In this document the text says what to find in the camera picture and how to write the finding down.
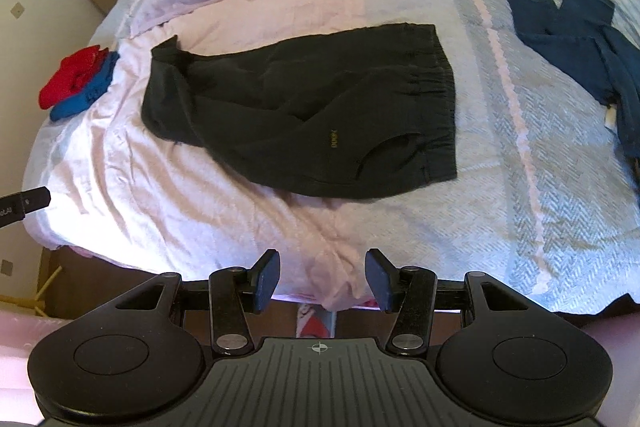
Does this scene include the patterned white bedspread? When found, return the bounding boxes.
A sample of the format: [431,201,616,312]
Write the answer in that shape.
[24,0,639,314]

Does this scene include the black shorts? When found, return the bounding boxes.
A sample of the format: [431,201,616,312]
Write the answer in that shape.
[141,23,457,199]

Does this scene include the navy blue trousers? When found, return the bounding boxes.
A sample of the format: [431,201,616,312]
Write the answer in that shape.
[506,0,639,176]

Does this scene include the folded blue garment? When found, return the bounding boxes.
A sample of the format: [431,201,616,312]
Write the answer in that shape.
[49,51,119,122]

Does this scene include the folded red garment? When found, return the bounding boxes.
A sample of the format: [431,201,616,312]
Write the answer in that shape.
[38,44,108,109]

